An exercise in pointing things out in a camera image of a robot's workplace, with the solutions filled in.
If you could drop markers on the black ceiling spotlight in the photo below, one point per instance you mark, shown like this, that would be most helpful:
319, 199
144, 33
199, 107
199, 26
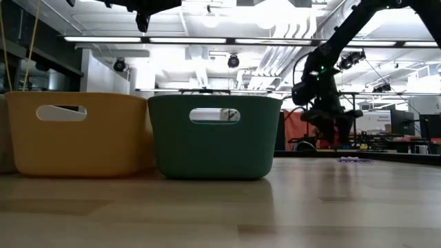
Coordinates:
119, 64
233, 61
380, 87
353, 59

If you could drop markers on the white sign board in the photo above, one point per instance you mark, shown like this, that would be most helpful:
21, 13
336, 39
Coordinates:
375, 120

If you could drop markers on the purple plastic spider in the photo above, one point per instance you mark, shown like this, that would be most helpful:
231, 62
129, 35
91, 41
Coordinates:
355, 160

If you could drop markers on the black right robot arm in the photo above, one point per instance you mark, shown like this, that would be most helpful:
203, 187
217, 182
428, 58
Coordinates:
344, 31

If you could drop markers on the green plastic bin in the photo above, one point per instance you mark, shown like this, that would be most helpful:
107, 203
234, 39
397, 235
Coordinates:
213, 151

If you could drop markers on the silver ventilation duct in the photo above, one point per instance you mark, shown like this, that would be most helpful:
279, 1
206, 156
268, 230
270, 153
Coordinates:
327, 17

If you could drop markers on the black computer monitor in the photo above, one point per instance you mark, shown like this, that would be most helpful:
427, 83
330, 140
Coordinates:
401, 122
430, 126

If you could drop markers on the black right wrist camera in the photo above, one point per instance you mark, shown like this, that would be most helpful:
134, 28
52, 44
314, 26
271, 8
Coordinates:
301, 93

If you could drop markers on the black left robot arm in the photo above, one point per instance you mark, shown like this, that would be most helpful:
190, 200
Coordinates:
86, 1

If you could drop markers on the white LED light strip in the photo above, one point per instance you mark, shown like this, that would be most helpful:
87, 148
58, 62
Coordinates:
103, 39
187, 40
372, 43
418, 44
272, 41

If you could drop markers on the red curtain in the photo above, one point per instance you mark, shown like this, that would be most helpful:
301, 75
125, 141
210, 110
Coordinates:
296, 131

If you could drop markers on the black background robot arms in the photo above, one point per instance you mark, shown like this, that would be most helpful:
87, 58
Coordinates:
370, 137

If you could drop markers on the yellow plastic bin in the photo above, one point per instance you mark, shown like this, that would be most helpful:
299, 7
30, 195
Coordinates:
79, 148

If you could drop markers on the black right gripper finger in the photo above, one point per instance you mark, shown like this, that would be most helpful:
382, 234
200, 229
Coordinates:
328, 131
344, 131

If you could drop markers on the white mug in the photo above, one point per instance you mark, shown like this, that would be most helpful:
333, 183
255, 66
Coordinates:
421, 149

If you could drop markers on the cluttered background desk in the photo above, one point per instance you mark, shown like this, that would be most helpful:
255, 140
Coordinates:
403, 144

